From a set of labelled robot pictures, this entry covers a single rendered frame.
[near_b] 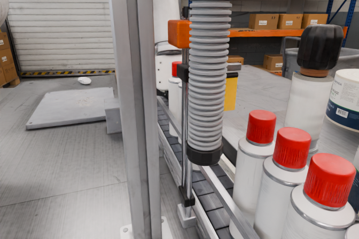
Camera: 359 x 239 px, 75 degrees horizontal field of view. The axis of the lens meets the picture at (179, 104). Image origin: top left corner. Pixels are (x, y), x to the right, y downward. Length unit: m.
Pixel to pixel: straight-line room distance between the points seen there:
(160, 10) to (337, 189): 0.58
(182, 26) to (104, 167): 0.47
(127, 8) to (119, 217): 0.39
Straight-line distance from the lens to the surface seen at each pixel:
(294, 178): 0.28
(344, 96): 0.84
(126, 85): 0.28
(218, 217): 0.44
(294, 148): 0.26
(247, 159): 0.32
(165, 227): 0.49
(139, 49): 0.29
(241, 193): 0.35
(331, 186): 0.24
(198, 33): 0.18
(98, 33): 4.77
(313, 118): 0.62
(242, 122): 0.76
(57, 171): 0.68
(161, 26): 0.67
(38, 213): 0.58
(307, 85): 0.60
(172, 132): 0.65
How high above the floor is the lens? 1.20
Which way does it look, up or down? 22 degrees down
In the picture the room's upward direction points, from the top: straight up
